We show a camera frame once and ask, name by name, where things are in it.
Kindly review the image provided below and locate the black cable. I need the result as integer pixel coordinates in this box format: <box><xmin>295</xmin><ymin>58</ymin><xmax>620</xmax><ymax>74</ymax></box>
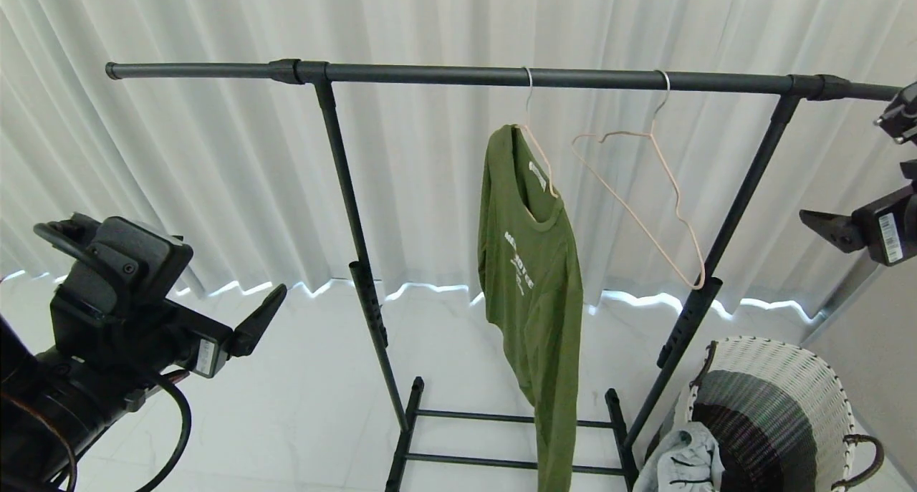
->
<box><xmin>34</xmin><ymin>222</ymin><xmax>193</xmax><ymax>492</ymax></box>

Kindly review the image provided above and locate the green sleeveless shirt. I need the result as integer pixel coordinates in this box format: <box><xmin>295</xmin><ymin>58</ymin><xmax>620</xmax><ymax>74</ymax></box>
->
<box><xmin>478</xmin><ymin>125</ymin><xmax>585</xmax><ymax>492</ymax></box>

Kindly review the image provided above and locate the black clothes rack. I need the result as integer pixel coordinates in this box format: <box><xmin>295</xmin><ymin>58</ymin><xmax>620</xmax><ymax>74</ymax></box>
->
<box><xmin>105</xmin><ymin>59</ymin><xmax>903</xmax><ymax>492</ymax></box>

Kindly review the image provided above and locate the white laundry basket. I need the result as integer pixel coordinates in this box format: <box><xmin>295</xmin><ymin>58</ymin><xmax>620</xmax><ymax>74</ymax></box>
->
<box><xmin>641</xmin><ymin>336</ymin><xmax>885</xmax><ymax>492</ymax></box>

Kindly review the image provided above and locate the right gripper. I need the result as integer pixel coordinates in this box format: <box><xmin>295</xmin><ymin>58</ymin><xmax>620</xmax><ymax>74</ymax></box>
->
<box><xmin>799</xmin><ymin>183</ymin><xmax>917</xmax><ymax>267</ymax></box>

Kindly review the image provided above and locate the white curtain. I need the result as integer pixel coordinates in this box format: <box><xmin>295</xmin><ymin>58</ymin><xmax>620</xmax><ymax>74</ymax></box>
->
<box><xmin>0</xmin><ymin>0</ymin><xmax>917</xmax><ymax>321</ymax></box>

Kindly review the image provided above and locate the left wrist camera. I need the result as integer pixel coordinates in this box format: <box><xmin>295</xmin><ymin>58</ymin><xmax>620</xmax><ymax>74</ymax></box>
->
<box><xmin>49</xmin><ymin>215</ymin><xmax>194</xmax><ymax>357</ymax></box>

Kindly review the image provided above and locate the pink clothes hanger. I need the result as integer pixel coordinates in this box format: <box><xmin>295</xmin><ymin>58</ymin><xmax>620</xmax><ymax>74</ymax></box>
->
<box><xmin>516</xmin><ymin>67</ymin><xmax>560</xmax><ymax>199</ymax></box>
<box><xmin>571</xmin><ymin>69</ymin><xmax>706</xmax><ymax>291</ymax></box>

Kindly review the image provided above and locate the pale grey garment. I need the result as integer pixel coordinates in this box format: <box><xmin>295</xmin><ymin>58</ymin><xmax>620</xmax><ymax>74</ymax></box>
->
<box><xmin>634</xmin><ymin>422</ymin><xmax>724</xmax><ymax>492</ymax></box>

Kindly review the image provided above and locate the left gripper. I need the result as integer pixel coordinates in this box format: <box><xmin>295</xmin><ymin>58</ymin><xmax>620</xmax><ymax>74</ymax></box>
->
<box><xmin>49</xmin><ymin>284</ymin><xmax>288</xmax><ymax>423</ymax></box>

